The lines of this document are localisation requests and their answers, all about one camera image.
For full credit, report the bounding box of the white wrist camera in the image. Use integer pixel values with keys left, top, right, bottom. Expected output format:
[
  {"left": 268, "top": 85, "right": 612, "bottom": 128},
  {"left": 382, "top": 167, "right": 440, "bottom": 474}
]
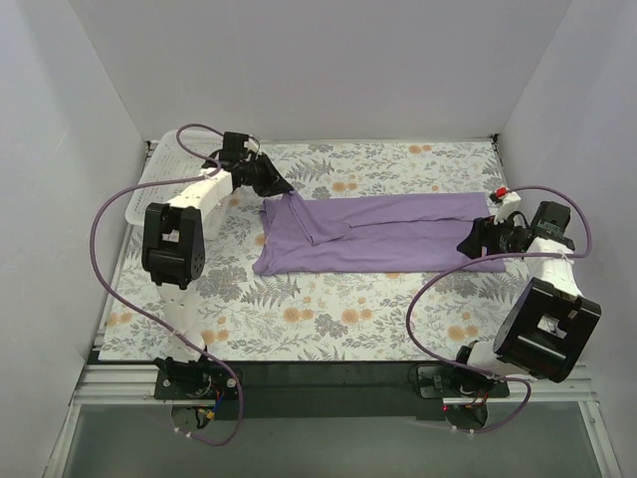
[
  {"left": 490, "top": 187, "right": 522, "bottom": 224},
  {"left": 244, "top": 135, "right": 261, "bottom": 155}
]

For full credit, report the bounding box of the purple t shirt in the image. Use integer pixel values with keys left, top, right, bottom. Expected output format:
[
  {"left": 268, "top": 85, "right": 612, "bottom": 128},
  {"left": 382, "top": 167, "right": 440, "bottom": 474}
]
[{"left": 253, "top": 192, "right": 490, "bottom": 276}]

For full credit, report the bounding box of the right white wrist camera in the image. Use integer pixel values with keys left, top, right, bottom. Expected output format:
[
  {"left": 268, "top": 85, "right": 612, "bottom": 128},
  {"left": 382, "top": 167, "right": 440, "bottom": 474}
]
[{"left": 490, "top": 187, "right": 522, "bottom": 224}]

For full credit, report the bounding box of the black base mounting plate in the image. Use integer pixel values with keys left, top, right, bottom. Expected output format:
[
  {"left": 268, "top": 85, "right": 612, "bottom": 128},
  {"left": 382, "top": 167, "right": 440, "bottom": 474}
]
[{"left": 153, "top": 358, "right": 510, "bottom": 426}]

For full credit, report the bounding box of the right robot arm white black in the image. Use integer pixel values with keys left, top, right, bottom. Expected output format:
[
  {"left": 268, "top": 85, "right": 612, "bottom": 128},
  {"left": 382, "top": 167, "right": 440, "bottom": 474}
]
[{"left": 456, "top": 195, "right": 601, "bottom": 383}]

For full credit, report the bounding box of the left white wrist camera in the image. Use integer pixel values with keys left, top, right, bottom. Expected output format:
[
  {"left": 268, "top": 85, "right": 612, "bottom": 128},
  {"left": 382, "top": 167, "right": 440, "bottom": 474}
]
[{"left": 244, "top": 135, "right": 261, "bottom": 155}]

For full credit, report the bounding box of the aluminium frame rail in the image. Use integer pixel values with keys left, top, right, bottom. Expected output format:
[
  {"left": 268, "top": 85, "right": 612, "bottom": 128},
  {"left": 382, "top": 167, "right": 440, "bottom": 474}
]
[{"left": 72, "top": 362, "right": 158, "bottom": 405}]

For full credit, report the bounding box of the floral patterned table mat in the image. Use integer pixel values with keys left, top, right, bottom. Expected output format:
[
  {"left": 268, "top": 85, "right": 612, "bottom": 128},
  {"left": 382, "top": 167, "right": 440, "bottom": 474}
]
[{"left": 101, "top": 140, "right": 561, "bottom": 363}]

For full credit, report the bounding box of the white plastic basket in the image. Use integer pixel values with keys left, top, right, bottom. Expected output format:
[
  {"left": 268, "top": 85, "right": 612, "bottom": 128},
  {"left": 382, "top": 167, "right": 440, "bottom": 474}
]
[{"left": 124, "top": 130, "right": 233, "bottom": 240}]

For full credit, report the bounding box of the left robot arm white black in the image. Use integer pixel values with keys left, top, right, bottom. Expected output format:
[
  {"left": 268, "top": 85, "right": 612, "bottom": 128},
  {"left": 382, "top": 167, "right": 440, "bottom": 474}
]
[{"left": 141, "top": 131, "right": 294, "bottom": 399}]

